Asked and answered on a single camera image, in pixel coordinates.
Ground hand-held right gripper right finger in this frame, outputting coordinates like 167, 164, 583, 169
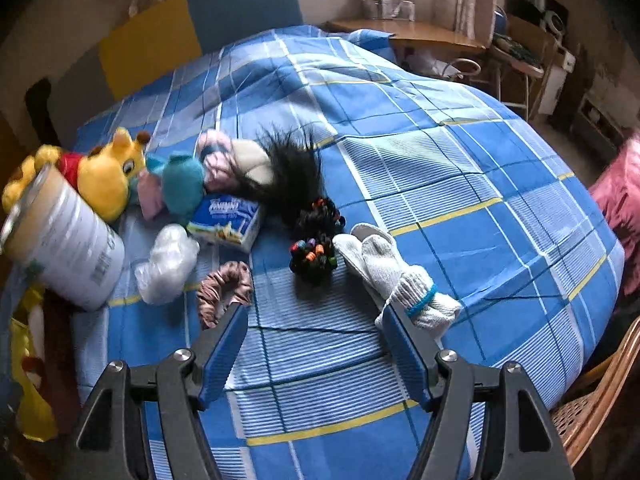
383, 303, 577, 480

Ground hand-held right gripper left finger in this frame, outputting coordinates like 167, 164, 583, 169
75, 303, 250, 480

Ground white knitted gloves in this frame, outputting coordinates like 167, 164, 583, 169
361, 235, 464, 332

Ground pink striped scrunchie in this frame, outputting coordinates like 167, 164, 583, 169
195, 260, 254, 330

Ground blue tissue pack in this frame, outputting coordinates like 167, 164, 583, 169
187, 192, 266, 253

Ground white metal tin can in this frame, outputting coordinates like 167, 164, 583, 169
0, 162, 126, 312

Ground clear plastic bag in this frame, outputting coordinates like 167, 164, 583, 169
133, 223, 201, 306

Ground white slipper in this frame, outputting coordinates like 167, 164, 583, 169
332, 222, 399, 307

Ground teal and pink plush toy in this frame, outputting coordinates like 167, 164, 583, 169
131, 152, 209, 225

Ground yellow printed bag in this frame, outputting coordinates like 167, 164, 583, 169
9, 284, 60, 442

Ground blue plaid bedsheet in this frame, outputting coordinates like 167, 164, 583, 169
74, 26, 627, 480

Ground rolled pink towel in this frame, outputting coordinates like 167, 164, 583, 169
196, 131, 237, 194

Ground wicker chair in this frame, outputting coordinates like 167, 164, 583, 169
549, 317, 640, 467

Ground black wig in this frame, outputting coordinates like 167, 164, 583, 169
249, 127, 327, 230

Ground rolled beige towel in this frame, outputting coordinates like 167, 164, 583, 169
232, 140, 276, 189

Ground yellow giraffe plush toy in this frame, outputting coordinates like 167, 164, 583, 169
2, 127, 153, 224

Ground pink cloth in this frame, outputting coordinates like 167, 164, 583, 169
589, 134, 640, 257

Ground white metal chair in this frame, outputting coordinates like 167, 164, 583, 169
440, 44, 546, 122

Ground blue plaid pillow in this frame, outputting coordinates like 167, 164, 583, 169
347, 28, 396, 50

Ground wooden desk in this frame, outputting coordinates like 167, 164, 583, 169
322, 16, 489, 55

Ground cardboard box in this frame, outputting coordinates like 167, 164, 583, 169
504, 14, 577, 113

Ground teal and yellow padded headboard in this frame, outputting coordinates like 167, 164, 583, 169
49, 0, 305, 147

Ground clear plastic box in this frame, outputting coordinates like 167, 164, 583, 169
360, 0, 416, 22

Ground bundle of black hair ties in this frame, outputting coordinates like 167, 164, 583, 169
295, 197, 347, 237
288, 232, 340, 287

